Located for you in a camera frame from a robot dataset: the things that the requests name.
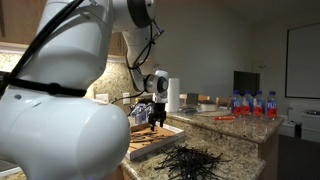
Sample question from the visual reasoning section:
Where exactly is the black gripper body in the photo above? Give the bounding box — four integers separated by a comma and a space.
148, 102, 167, 124

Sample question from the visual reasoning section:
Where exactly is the black cable tie bundle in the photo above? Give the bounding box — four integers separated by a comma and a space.
129, 130, 168, 145

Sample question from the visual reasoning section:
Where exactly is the shallow cardboard box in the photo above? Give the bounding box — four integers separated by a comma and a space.
125, 121, 186, 162

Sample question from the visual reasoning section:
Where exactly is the clear water bottle blue cap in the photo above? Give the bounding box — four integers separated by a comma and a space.
139, 103, 155, 124
130, 104, 143, 125

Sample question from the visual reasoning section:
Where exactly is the white paper towel roll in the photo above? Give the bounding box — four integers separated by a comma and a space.
165, 77, 181, 113

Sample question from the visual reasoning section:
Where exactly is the white bowl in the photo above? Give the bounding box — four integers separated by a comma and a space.
199, 102, 218, 113

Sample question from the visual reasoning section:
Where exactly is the orange marker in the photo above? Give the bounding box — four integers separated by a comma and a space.
213, 115, 236, 121

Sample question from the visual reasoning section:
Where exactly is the Fiji water bottle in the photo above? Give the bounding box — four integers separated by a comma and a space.
231, 89, 243, 118
242, 89, 254, 117
253, 89, 265, 118
265, 90, 279, 120

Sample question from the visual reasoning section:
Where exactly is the black monitor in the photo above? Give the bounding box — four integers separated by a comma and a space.
233, 70, 261, 98

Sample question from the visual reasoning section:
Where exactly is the white low cabinet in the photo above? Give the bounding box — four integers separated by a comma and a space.
278, 104, 320, 144

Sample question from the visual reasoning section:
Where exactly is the white whiteboard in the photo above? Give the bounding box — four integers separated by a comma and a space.
284, 21, 320, 100

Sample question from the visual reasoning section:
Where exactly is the white wall outlet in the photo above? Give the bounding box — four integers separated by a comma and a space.
122, 92, 131, 105

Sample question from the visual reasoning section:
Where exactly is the black cable tie heap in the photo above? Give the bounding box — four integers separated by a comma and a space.
153, 143, 232, 180

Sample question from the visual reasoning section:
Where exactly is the white wall switch plate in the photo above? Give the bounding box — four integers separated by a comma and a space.
95, 93, 110, 103

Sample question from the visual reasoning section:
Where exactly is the black velcro strap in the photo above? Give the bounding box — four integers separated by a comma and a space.
0, 74, 88, 98

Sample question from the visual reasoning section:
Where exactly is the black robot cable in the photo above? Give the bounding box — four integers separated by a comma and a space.
0, 0, 165, 105

